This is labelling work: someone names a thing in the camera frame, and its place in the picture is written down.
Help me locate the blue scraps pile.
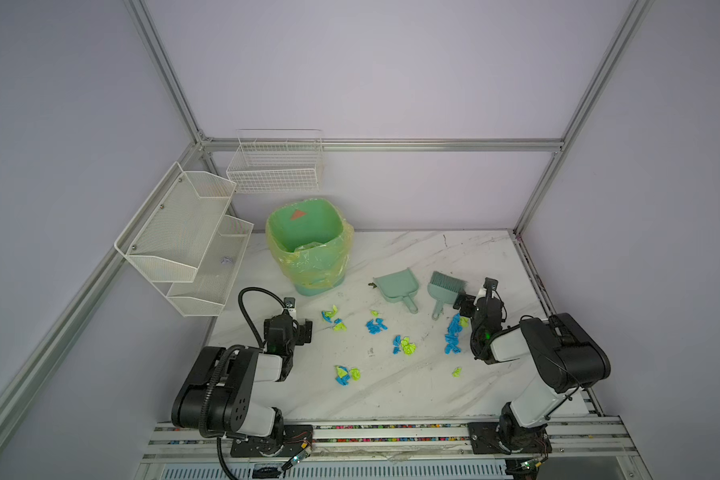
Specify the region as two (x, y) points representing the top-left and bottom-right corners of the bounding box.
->
(444, 314), (468, 355)

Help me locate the green hand brush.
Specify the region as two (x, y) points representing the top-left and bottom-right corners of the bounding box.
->
(427, 271), (466, 320)

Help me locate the green plastic dustpan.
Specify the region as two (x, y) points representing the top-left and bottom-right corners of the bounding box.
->
(373, 268), (419, 314)

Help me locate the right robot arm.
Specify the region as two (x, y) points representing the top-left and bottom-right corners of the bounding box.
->
(453, 277), (611, 453)

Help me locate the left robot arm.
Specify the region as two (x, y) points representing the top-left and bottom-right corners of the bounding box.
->
(171, 287), (313, 451)

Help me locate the blue green scraps far left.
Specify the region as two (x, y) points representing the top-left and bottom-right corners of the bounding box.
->
(321, 305), (347, 331)

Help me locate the blue green scraps middle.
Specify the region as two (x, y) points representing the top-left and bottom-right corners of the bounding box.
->
(393, 335), (417, 356)

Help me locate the lower white mesh shelf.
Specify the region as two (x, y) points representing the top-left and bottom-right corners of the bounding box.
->
(167, 215), (253, 317)

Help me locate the white mesh shelf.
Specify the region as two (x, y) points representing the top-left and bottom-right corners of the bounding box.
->
(114, 163), (236, 283)
(167, 215), (253, 317)

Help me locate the green trash bin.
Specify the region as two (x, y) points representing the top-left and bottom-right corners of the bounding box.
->
(266, 197), (354, 298)

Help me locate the yellow bin liner bag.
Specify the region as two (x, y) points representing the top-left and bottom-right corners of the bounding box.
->
(265, 199), (356, 290)

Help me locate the upper white mesh shelf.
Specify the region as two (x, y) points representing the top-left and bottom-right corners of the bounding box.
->
(114, 163), (236, 283)

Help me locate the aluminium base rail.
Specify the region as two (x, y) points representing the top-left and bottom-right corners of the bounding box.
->
(135, 416), (651, 479)

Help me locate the white wire basket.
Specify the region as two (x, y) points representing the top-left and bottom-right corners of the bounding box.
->
(226, 129), (324, 194)

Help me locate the aluminium frame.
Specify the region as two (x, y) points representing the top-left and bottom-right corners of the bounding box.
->
(0, 1), (652, 453)

